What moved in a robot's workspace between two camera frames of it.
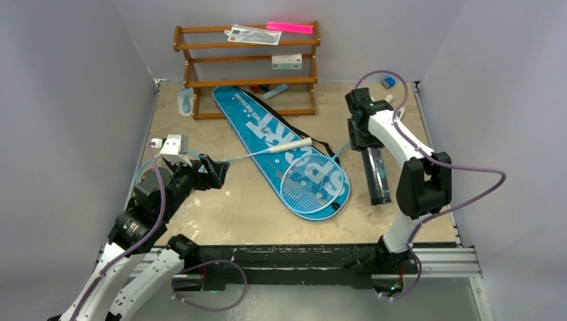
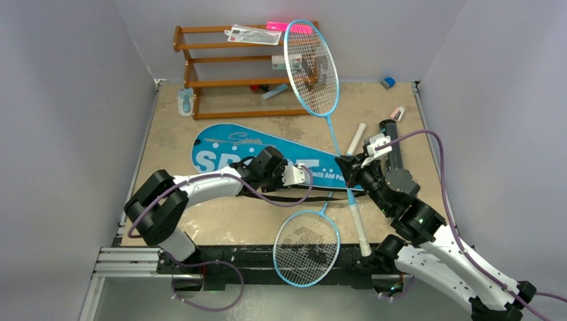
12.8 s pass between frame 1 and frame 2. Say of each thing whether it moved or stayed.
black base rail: stayed
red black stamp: stayed
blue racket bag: moved
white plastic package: stayed
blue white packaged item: stayed
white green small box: stayed
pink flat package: stayed
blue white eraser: stayed
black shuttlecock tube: moved
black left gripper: moved
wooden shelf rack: stayed
